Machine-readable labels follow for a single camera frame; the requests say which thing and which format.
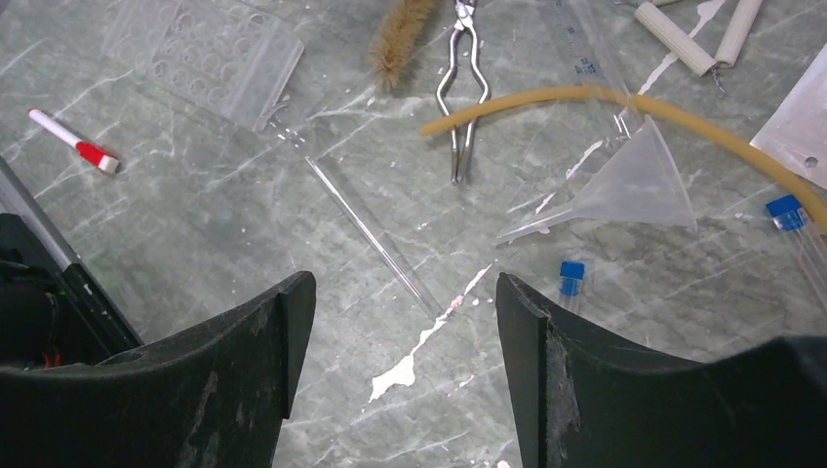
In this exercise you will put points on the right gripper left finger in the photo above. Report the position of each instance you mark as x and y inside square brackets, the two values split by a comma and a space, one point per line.
[213, 395]

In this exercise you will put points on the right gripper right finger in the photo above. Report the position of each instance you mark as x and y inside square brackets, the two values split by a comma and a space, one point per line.
[583, 396]

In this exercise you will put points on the blue capped tube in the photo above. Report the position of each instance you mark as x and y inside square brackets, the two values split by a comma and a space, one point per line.
[572, 274]
[805, 241]

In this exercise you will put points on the clear plastic funnel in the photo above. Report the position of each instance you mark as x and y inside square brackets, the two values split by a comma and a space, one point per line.
[640, 183]

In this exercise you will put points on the red white marker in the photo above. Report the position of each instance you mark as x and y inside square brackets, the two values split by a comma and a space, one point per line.
[87, 150]

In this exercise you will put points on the glass stirring rod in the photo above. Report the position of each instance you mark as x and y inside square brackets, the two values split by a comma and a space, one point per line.
[343, 189]

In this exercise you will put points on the clear well plate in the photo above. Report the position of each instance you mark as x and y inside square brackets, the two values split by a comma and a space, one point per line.
[227, 56]

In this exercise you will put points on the white paper packet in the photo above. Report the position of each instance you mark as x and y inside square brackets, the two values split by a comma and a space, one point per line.
[795, 134]

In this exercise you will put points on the clear graduated cylinder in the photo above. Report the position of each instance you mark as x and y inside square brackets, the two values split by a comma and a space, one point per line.
[588, 55]

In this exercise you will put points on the tan bottle brush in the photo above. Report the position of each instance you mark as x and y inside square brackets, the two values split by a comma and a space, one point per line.
[391, 48]

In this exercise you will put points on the metal crucible tongs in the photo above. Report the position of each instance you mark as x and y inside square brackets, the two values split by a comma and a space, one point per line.
[464, 49]

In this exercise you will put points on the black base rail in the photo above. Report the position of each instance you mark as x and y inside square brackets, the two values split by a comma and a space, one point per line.
[53, 311]

